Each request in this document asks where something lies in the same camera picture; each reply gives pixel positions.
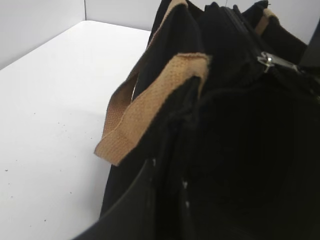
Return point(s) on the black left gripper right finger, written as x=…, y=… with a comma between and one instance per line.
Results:
x=311, y=56

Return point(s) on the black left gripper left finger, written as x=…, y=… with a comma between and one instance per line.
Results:
x=132, y=217

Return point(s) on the silver zipper pull with ring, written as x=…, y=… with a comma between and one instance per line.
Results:
x=270, y=60

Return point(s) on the black tote bag tan handles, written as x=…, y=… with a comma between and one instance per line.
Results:
x=236, y=150

